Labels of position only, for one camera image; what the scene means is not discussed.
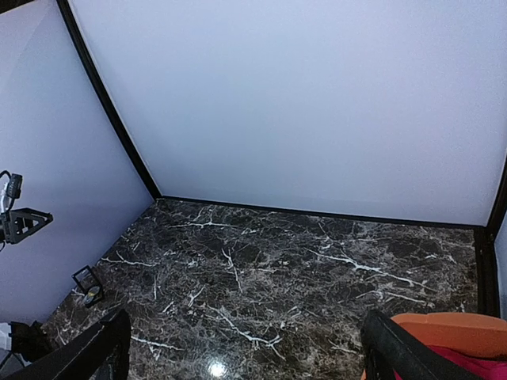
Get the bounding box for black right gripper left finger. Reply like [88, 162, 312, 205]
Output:
[7, 309, 131, 380]

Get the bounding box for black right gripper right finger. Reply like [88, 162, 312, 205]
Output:
[360, 310, 478, 380]

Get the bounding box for black brooch display box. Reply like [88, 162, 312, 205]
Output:
[72, 265, 105, 305]

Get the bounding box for round brooch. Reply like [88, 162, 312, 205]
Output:
[83, 291, 102, 308]

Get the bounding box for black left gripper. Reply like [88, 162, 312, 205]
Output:
[1, 173, 53, 244]

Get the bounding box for magenta t-shirt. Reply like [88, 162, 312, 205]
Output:
[383, 342, 506, 379]

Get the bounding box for black right frame post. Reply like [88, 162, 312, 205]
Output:
[486, 138, 507, 238]

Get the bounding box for black left frame post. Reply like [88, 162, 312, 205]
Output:
[56, 0, 162, 200]

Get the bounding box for orange plastic basket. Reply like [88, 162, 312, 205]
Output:
[360, 312, 507, 380]

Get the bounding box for black frame post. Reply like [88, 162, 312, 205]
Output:
[486, 138, 507, 238]
[56, 0, 162, 200]

